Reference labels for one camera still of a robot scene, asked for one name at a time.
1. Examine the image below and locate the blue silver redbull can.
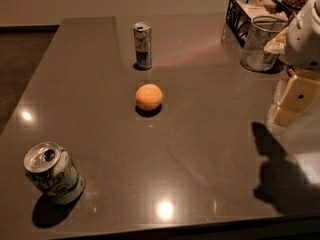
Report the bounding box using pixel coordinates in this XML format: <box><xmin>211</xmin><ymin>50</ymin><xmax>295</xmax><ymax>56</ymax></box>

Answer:
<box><xmin>133</xmin><ymin>22</ymin><xmax>153</xmax><ymax>69</ymax></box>

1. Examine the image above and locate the black wire basket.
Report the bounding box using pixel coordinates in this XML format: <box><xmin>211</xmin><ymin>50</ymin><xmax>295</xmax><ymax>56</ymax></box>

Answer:
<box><xmin>226</xmin><ymin>0</ymin><xmax>293</xmax><ymax>47</ymax></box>

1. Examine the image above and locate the green white 7up can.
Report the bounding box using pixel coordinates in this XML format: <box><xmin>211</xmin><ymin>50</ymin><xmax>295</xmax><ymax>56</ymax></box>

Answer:
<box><xmin>24</xmin><ymin>142</ymin><xmax>84</xmax><ymax>205</ymax></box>

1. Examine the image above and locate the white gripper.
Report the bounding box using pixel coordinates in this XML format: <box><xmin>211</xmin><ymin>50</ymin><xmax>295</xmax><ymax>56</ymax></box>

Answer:
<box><xmin>264</xmin><ymin>0</ymin><xmax>320</xmax><ymax>127</ymax></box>

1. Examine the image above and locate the orange fruit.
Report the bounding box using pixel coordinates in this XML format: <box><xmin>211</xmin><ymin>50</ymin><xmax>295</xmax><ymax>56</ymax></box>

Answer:
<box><xmin>135</xmin><ymin>84</ymin><xmax>163</xmax><ymax>111</ymax></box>

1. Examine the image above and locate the wire mesh cup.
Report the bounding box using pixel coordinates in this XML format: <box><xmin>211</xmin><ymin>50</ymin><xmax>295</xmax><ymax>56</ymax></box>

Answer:
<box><xmin>240</xmin><ymin>15</ymin><xmax>287</xmax><ymax>72</ymax></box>

